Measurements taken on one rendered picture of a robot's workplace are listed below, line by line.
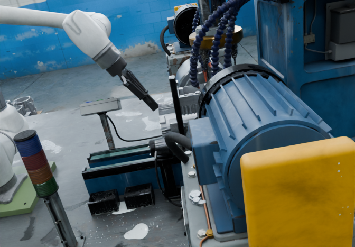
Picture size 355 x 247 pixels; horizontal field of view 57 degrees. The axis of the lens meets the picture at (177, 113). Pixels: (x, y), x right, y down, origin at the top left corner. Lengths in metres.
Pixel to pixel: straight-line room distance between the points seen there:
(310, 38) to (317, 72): 0.11
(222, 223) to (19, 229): 0.94
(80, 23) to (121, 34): 5.66
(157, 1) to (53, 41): 2.23
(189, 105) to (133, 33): 5.69
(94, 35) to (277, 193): 0.89
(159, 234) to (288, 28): 0.73
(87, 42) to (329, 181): 0.91
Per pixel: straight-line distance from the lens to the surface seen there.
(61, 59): 7.19
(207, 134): 0.50
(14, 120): 1.58
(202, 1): 1.08
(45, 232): 1.28
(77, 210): 1.31
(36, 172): 0.98
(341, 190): 0.43
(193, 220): 0.58
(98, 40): 1.15
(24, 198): 1.47
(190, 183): 0.67
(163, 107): 1.17
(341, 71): 1.10
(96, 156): 1.36
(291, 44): 1.01
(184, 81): 1.38
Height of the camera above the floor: 1.56
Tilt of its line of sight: 24 degrees down
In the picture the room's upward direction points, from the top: 10 degrees counter-clockwise
